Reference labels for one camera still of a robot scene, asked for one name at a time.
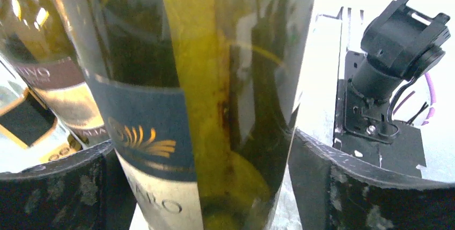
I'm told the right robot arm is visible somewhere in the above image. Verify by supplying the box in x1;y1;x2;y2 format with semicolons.
342;0;450;144

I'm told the dark green wine bottle front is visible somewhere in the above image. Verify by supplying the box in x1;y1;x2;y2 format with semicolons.
55;0;314;229

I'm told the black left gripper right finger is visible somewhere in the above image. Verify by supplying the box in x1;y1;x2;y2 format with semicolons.
289;130;454;229

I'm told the dark wine bottle behind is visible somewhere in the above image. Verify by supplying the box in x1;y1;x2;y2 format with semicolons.
1;0;109;146

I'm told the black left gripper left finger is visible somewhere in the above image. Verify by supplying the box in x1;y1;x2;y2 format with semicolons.
1;141;136;229

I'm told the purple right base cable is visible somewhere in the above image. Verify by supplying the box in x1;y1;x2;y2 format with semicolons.
392;72;438;126

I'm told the clear bottle with black cap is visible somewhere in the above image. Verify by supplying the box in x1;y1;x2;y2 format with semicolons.
1;64;82;173

